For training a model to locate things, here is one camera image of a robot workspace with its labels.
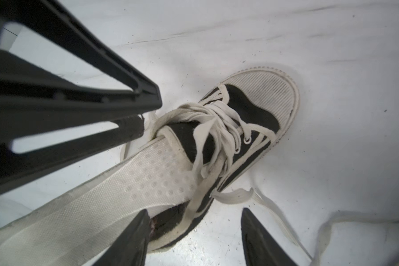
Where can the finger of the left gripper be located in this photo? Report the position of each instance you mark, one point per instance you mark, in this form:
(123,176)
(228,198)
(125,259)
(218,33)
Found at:
(31,105)
(17,170)

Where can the white insole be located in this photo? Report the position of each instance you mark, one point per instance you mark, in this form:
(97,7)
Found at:
(78,225)

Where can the black white sneaker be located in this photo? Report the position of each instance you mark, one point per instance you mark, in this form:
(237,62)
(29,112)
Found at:
(221,137)

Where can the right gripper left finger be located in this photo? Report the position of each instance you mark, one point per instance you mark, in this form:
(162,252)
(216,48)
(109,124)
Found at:
(130,248)

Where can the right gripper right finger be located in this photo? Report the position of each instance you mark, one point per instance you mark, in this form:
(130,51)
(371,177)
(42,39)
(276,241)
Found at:
(260,248)

